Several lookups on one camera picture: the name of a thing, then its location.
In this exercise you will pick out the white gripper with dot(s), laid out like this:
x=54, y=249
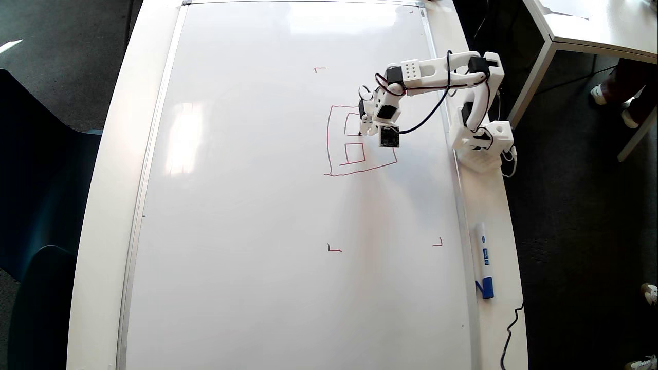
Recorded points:
x=366, y=123

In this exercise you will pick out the white five-joint robot arm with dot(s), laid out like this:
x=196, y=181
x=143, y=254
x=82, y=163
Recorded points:
x=432, y=70

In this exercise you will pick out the blue and white whiteboard marker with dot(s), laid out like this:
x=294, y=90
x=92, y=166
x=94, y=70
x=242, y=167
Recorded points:
x=484, y=257

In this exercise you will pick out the plain white shoe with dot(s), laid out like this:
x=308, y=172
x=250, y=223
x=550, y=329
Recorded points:
x=629, y=119
x=598, y=95

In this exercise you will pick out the white side table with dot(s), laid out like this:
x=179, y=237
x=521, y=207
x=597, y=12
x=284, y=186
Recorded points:
x=591, y=25

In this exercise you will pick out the dark trouser leg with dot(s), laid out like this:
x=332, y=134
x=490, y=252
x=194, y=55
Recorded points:
x=623, y=77
x=646, y=95

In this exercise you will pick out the white striped sneaker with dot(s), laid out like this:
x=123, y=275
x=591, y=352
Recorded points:
x=651, y=294
x=642, y=364

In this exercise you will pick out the dark blue chair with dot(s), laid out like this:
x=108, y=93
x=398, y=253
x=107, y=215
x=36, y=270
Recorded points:
x=31, y=180

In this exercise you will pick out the black wrist camera board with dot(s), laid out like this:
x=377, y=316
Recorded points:
x=389, y=136

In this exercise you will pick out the white perforated robot base mount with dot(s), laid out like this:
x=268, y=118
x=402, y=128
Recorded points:
x=480, y=160

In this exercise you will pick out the white whiteboard with aluminium frame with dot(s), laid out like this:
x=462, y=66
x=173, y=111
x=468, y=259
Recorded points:
x=257, y=231

